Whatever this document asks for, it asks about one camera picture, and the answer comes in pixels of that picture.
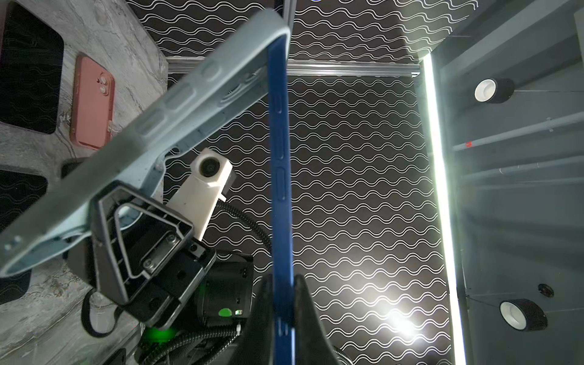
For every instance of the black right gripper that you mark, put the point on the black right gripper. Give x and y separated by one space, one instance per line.
142 255

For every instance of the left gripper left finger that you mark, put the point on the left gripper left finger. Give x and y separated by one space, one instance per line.
257 341

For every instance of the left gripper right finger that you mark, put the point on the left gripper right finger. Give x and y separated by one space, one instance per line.
311 344

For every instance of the black phone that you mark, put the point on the black phone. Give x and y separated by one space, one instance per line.
282 231
19 191

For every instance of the pink phone case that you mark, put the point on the pink phone case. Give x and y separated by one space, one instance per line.
93 103

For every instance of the black phone case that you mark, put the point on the black phone case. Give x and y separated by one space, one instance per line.
70 165

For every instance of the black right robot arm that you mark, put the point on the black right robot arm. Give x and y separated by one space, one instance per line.
214 315

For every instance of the led light strip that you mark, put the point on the led light strip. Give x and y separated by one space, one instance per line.
432 131

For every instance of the ceiling spot lamp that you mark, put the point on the ceiling spot lamp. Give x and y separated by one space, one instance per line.
523 315
494 90

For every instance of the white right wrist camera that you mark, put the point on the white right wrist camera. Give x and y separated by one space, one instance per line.
212 175

